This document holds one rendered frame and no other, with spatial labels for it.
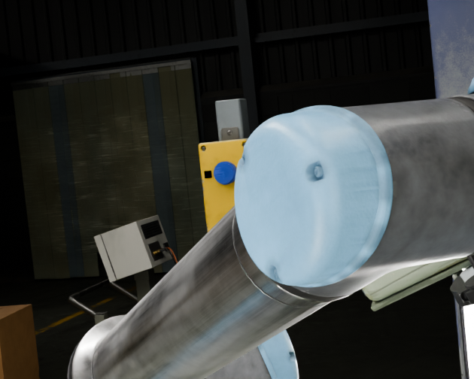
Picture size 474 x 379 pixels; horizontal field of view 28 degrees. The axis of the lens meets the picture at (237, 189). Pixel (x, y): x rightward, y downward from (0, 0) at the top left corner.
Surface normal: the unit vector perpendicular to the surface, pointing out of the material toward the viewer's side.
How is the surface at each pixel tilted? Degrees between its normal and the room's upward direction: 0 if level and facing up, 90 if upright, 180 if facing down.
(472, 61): 90
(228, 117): 90
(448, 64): 90
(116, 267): 90
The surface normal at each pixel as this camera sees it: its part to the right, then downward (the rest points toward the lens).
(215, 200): -0.29, 0.08
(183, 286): -0.93, -0.06
